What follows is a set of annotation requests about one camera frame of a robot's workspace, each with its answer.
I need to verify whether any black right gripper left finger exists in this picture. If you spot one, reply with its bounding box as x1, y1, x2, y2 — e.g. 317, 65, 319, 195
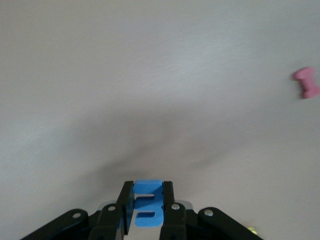
21, 181, 136, 240

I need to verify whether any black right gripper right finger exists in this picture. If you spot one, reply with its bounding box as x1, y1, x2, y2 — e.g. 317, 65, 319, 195
159, 181, 263, 240

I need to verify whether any blue letter E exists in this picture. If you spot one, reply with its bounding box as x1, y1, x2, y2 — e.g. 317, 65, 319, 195
132, 179, 165, 228

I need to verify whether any red letter I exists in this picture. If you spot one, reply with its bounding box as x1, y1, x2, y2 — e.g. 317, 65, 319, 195
292, 66, 320, 99

